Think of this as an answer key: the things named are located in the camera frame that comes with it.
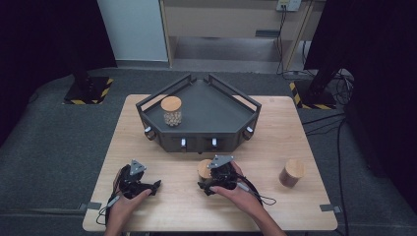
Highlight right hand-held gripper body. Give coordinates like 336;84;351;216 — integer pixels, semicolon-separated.
206;154;240;191

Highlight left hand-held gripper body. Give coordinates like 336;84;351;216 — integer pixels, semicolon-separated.
117;159;150;200

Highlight glass jar of green beans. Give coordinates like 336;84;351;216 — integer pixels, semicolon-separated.
197;158;214;182

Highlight black corner rack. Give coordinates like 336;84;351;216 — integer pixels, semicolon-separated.
135;73;263;155

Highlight glass jar of brown beans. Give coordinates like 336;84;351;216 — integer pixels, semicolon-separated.
278;158;307;189

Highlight person's left hand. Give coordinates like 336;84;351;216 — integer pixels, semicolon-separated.
109;170;153;221

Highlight person's right hand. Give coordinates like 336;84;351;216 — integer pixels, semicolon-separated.
209;161;266;219

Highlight grey tape piece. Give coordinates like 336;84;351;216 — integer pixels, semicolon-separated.
319;204;342;214
78;202;102;211

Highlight glass jar of white beans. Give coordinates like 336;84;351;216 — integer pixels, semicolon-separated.
159;95;183;128

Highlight black stand with striped base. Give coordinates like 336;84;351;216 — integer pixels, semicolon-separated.
62;48;115;106
288;58;345;111

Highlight white panel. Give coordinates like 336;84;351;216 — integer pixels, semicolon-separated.
96;0;169;63

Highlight black curtain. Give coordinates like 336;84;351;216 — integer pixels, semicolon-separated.
303;0;417;205
0;0;117;146

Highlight left hand-held gripper cable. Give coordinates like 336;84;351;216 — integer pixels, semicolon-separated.
95;195;121;226

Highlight black floor cable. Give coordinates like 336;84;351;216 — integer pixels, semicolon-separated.
301;112;350;236

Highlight black hanging cable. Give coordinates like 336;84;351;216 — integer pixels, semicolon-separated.
274;8;309;80

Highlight black cable bundle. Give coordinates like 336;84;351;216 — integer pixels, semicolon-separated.
328;68;356;106

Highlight wall power outlet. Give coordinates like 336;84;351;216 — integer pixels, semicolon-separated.
275;0;302;13

